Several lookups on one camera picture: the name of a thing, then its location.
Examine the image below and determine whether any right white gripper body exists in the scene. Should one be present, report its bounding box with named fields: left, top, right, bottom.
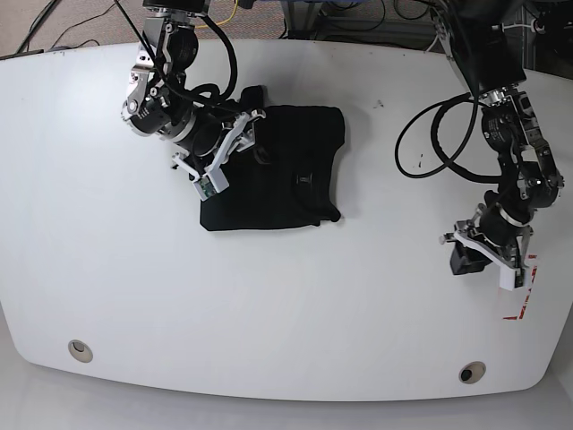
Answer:
left=172, top=109, right=267, bottom=193

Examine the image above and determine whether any white cable on floor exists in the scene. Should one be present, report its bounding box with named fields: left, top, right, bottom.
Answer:
left=424, top=21, right=534, bottom=54

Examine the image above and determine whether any yellow cable on floor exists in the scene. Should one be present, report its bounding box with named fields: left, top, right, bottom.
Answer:
left=196, top=0, right=237, bottom=29

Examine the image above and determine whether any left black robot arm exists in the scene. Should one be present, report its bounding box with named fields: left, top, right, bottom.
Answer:
left=426, top=1, right=564, bottom=291

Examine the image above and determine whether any red tape rectangle marking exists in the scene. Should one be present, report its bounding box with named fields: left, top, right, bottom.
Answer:
left=496, top=254, right=539, bottom=321

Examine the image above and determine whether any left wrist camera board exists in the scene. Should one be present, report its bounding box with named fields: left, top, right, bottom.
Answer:
left=514, top=266, right=529, bottom=289

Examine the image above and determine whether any right table cable grommet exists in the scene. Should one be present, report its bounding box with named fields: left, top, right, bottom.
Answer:
left=458, top=361, right=486, bottom=384

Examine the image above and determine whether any left table cable grommet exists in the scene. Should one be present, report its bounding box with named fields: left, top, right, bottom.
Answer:
left=68, top=340, right=93, bottom=364

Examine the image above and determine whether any table cable grommet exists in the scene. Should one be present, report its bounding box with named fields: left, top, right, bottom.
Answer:
left=458, top=361, right=486, bottom=384
left=68, top=340, right=93, bottom=364

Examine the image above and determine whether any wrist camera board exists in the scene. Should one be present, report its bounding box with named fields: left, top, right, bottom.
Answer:
left=514, top=266, right=529, bottom=289
left=192, top=176, right=218, bottom=202

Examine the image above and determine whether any black cable on floor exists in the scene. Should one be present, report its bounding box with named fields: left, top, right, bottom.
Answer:
left=17, top=0, right=122, bottom=53

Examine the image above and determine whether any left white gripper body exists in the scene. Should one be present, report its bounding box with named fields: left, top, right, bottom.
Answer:
left=439, top=203, right=534, bottom=291

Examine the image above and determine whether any black t-shirt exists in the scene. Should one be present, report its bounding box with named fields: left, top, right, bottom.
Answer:
left=200, top=85, right=346, bottom=232

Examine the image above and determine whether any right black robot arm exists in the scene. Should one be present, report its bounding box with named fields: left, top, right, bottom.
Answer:
left=122, top=1, right=266, bottom=201

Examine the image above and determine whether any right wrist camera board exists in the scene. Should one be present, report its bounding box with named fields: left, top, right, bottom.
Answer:
left=192, top=176, right=218, bottom=202

